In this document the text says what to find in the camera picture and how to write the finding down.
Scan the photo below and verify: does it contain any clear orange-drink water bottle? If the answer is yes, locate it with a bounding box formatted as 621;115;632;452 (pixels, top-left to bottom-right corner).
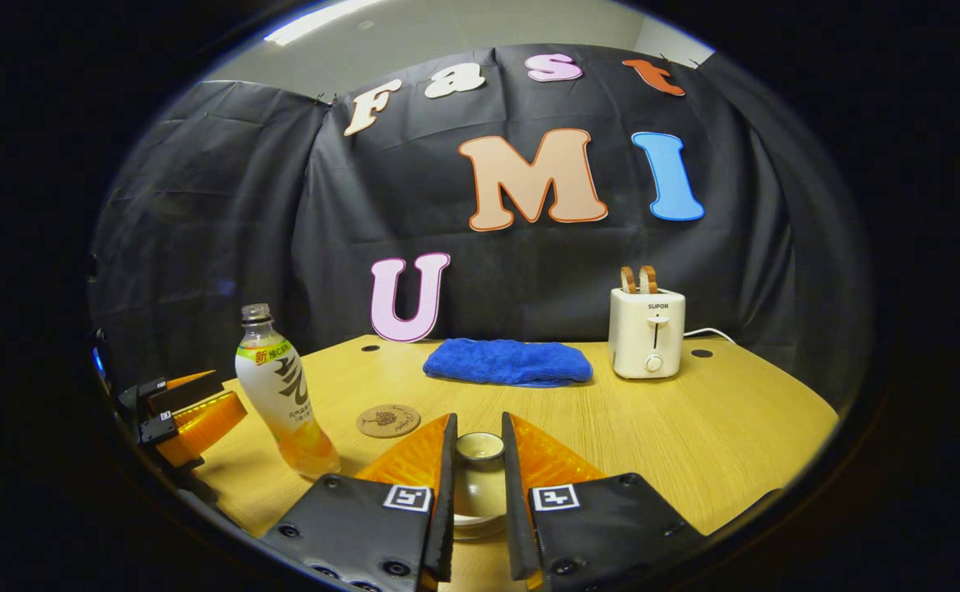
234;303;341;478

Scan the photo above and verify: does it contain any cream toaster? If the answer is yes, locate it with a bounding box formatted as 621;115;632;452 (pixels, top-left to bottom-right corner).
608;288;687;380

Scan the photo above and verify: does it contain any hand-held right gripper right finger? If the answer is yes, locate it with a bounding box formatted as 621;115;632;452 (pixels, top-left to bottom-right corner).
501;411;707;592

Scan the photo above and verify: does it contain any white teacup lid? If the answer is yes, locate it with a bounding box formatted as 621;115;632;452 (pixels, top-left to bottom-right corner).
453;432;507;517

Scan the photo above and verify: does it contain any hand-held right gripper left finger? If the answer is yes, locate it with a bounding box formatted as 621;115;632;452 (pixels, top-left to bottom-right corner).
259;413;457;592

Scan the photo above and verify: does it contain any round cork coaster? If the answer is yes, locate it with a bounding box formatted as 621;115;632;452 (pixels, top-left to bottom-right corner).
356;404;422;439

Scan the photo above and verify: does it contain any black backdrop cloth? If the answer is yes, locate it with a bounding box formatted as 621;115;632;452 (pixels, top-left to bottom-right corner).
89;43;874;412

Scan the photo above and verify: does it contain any blue folded towel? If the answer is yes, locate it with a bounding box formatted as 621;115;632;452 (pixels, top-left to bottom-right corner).
423;338;594;388

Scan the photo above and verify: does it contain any ceiling light panel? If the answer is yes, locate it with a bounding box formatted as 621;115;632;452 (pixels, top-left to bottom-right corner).
264;0;390;46

